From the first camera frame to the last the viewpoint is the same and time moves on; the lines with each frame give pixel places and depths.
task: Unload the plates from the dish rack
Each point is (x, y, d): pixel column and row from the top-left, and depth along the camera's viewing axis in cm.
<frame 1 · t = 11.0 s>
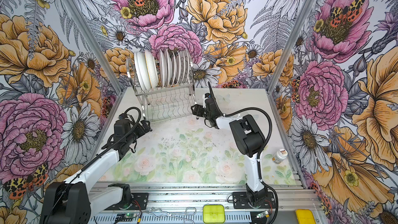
left hand: (143, 129, 88), fingers open
right hand: (195, 111, 100), fingers open
white plate row middle: (175, 67, 101), point 27 cm above the table
small white pill bottle: (280, 156, 81), point 9 cm above the table

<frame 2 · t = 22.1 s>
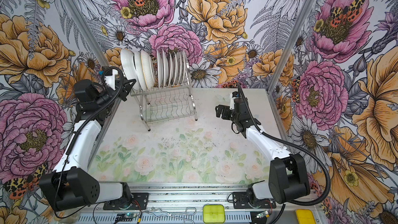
left hand: (134, 83, 72), fingers closed
right hand: (222, 112, 87), fingers open
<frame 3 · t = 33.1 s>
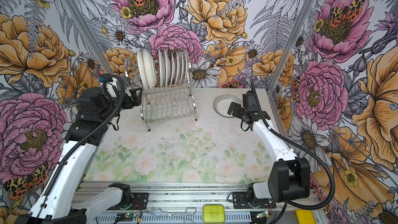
left hand: (133, 95, 68), fingers open
right hand: (236, 114, 86), fingers open
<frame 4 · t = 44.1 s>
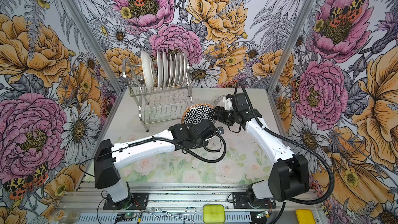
left hand: (198, 132, 78), fingers closed
right hand: (213, 120, 81), fingers open
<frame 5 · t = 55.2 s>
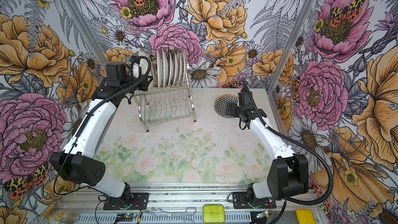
left hand: (149, 82, 77), fingers closed
right hand: (234, 112, 86), fingers open
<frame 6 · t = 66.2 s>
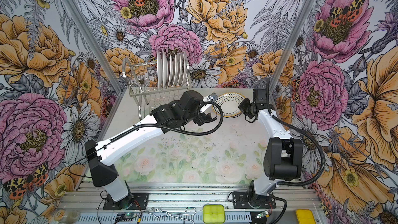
left hand: (198, 106, 73), fingers open
right hand: (238, 109, 90), fingers closed
